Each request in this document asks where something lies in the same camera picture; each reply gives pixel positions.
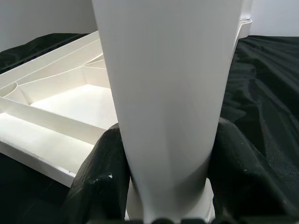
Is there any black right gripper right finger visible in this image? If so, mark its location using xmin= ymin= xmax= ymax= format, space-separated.
xmin=207 ymin=116 xmax=299 ymax=224

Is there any white plastic table top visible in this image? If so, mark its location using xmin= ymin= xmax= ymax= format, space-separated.
xmin=0 ymin=17 xmax=254 ymax=222

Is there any black table cloth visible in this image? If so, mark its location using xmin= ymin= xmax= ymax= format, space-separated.
xmin=0 ymin=32 xmax=299 ymax=224

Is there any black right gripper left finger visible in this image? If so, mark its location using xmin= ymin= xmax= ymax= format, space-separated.
xmin=60 ymin=122 xmax=131 ymax=224

